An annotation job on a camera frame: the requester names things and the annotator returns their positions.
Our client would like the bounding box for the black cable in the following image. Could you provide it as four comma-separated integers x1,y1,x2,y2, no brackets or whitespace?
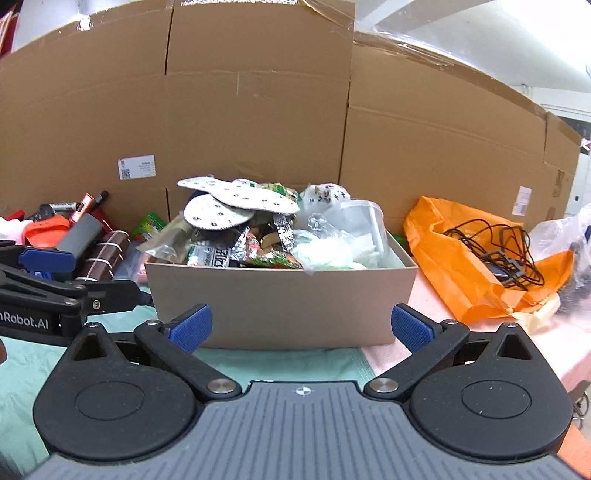
445,219,546,289

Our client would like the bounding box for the pink cloth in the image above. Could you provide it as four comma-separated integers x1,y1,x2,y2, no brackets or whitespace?
362,272,591,398

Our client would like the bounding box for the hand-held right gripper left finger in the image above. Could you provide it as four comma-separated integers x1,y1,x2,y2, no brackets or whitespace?
65,304,244,401

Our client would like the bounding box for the clear bag with white contents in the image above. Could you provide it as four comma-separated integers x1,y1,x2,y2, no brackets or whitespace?
293,231,366,274

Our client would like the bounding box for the grey foam block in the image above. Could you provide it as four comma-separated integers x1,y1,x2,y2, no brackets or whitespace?
55,215,103,267

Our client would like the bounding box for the orange plastic bag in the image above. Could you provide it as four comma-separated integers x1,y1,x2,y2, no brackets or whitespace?
404,196,576,326

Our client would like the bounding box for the large cardboard box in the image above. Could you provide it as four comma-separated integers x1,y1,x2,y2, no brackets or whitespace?
339,32,550,232
0,0,356,232

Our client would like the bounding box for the white patterned cloth bag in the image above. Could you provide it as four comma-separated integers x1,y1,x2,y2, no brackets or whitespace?
299,182,352,206

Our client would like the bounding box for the green and red snack packet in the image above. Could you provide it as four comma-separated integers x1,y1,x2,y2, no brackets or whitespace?
240,231,304,270

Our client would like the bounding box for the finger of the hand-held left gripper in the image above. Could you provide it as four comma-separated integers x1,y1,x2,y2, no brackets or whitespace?
0,267,154,319
0,240,78,280

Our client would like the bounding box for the clear plastic bag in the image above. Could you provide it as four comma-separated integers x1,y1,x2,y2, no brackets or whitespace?
529,215,591,334

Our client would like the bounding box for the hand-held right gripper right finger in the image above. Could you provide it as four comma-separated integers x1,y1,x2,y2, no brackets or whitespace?
364,304,549,401

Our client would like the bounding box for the teal cloth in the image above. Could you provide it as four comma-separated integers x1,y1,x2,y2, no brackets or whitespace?
0,277,376,476

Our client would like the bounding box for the orange plastic piece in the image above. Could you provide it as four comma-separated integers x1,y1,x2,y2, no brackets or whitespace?
24,217,71,250

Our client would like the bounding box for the red object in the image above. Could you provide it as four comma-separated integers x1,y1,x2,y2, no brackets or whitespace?
0,2,22,56

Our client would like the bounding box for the white cloth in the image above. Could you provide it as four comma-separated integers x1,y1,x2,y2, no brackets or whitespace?
0,217,34,245

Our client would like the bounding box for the small cardboard box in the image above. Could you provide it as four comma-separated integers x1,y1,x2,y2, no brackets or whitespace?
144,228,419,350

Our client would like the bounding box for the brown striped roll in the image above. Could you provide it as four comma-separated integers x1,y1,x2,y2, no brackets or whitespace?
74,231,133,282

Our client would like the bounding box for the clear plastic container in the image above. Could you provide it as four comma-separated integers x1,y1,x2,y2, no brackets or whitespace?
339,199,391,268

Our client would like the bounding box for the red tube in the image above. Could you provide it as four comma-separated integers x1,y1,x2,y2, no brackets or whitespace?
73,194,96,223

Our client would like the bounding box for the black and white snack packet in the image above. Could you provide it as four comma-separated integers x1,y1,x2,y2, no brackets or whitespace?
187,244,232,269

